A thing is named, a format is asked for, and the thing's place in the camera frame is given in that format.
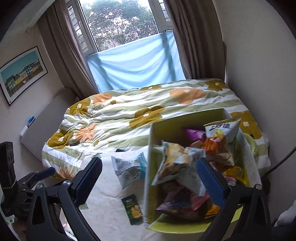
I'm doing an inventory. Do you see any gold chocolate snack bag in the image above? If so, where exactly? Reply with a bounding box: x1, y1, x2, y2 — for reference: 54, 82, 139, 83
222, 165, 244, 183

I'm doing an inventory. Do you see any sponge crunch snack bag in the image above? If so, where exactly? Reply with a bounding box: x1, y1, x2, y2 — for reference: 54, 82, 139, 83
155, 181, 213, 221

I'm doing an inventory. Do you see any pork floss snack bag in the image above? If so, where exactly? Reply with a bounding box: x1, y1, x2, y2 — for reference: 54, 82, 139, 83
152, 141, 206, 196

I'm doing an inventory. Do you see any white padded headboard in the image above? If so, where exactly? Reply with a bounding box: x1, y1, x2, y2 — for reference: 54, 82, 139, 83
21, 88, 76, 160

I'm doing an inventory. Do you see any green cardboard box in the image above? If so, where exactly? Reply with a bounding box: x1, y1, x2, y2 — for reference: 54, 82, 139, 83
143, 107, 263, 234

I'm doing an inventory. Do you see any white blue chips bag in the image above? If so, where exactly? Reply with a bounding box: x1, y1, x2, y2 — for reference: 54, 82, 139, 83
202, 117, 241, 166

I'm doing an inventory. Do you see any dark green small packet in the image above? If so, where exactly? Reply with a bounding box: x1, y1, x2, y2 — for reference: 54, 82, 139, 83
121, 194, 143, 225

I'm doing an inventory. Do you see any purple snack bag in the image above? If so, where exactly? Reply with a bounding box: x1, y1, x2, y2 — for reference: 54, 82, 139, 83
183, 128, 206, 143

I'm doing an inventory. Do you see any grey blue snack bag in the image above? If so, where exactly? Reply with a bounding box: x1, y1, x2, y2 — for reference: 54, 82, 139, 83
111, 152, 147, 189

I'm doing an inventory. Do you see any floral striped duvet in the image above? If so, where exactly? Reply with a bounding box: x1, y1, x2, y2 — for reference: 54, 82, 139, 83
42, 79, 271, 179

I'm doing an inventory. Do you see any framed town picture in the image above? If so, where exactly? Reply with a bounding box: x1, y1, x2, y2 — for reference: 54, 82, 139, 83
1, 46, 48, 105

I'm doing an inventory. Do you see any left brown curtain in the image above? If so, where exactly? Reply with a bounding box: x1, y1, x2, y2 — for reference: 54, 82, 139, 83
37, 1, 98, 99

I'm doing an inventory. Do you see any brown curtain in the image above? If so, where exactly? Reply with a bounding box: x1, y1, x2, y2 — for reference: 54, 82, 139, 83
37, 1, 98, 99
164, 0, 226, 80

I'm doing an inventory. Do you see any light blue window cloth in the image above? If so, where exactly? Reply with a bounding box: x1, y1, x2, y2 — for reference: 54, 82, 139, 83
86, 31, 185, 92

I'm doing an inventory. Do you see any right brown curtain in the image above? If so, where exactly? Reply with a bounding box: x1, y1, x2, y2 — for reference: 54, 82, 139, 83
164, 0, 226, 80

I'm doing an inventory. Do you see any white window frame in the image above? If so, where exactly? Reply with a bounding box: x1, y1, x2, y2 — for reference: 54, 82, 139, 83
66, 0, 172, 55

